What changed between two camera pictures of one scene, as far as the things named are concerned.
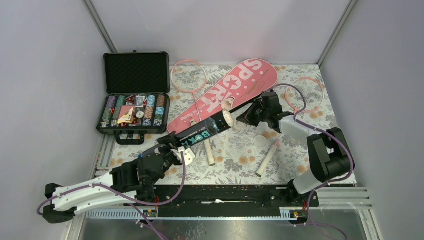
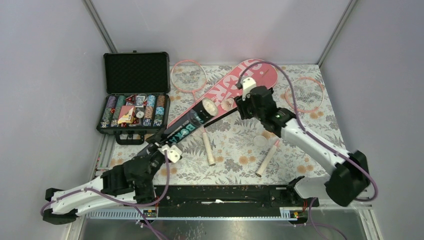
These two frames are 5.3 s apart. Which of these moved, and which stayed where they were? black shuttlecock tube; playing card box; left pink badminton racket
Moved: black shuttlecock tube
Stayed: left pink badminton racket; playing card box
